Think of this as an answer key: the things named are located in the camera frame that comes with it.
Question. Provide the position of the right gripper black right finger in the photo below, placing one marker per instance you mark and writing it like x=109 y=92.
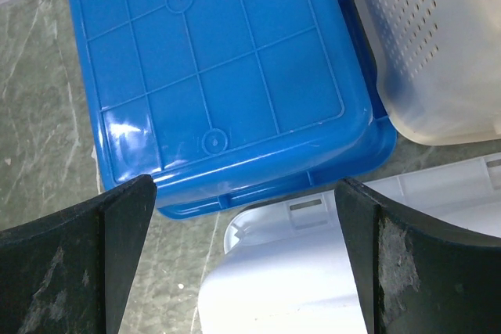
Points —
x=415 y=273

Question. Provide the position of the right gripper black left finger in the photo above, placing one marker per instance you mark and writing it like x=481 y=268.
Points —
x=72 y=271

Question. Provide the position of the white plastic tub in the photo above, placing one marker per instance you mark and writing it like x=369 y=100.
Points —
x=285 y=267

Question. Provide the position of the blue plastic tray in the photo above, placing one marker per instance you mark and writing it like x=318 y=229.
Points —
x=226 y=103

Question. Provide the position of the beige perforated plastic basket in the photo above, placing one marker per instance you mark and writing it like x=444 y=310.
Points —
x=438 y=67

